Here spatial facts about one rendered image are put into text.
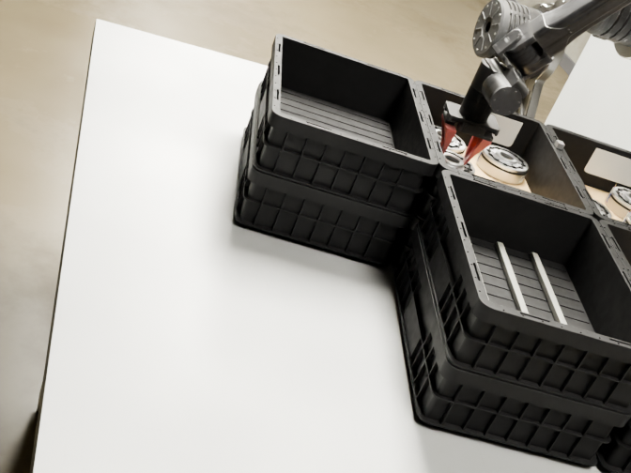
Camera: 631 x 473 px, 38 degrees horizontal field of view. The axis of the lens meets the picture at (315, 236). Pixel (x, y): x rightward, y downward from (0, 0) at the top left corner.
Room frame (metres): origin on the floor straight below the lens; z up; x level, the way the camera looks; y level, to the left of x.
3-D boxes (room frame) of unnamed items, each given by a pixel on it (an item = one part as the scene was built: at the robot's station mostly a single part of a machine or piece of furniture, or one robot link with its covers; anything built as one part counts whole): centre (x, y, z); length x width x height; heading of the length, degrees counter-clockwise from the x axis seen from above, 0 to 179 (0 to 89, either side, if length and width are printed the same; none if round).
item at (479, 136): (1.68, -0.20, 0.91); 0.07 x 0.07 x 0.09; 12
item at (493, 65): (1.66, -0.19, 1.04); 0.07 x 0.06 x 0.07; 20
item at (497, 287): (1.30, -0.34, 0.87); 0.40 x 0.30 x 0.11; 13
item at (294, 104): (1.62, 0.04, 0.87); 0.40 x 0.30 x 0.11; 13
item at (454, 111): (1.67, -0.18, 0.98); 0.10 x 0.07 x 0.07; 102
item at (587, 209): (1.69, -0.25, 0.92); 0.40 x 0.30 x 0.02; 13
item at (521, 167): (1.81, -0.30, 0.86); 0.10 x 0.10 x 0.01
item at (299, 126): (1.62, 0.04, 0.92); 0.40 x 0.30 x 0.02; 13
